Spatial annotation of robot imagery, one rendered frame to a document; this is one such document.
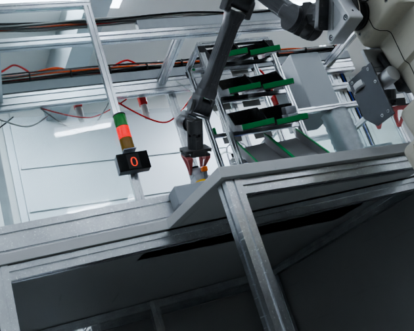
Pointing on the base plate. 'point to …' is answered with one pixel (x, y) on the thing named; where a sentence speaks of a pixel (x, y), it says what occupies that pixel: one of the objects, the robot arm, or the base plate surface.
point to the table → (213, 209)
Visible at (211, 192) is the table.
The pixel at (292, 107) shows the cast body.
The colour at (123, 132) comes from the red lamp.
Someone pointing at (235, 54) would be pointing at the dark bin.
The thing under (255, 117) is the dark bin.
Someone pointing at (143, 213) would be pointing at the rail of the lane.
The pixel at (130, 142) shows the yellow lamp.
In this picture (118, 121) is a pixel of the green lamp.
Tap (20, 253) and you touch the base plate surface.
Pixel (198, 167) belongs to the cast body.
